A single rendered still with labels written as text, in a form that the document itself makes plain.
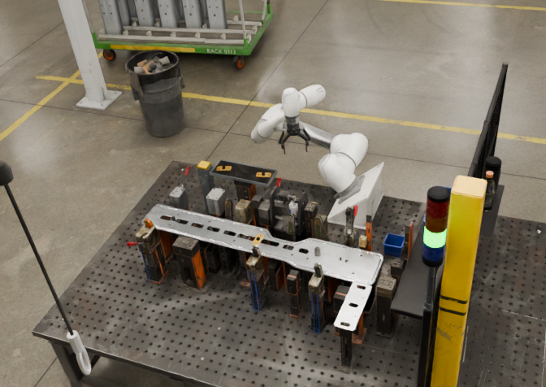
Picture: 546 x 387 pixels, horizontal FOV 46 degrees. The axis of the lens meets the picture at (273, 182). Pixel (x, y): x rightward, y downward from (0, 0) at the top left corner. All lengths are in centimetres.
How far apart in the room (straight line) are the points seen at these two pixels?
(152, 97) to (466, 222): 422
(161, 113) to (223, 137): 62
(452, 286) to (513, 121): 396
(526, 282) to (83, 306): 242
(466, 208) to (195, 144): 418
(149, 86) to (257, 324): 305
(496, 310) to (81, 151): 419
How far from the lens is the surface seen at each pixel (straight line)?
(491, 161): 294
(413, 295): 310
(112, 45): 765
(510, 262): 380
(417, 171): 551
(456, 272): 237
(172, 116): 612
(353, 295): 312
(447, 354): 271
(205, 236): 351
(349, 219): 329
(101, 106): 696
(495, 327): 346
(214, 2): 737
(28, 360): 462
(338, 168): 387
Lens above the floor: 333
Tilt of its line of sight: 38 degrees down
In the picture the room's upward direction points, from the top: 6 degrees counter-clockwise
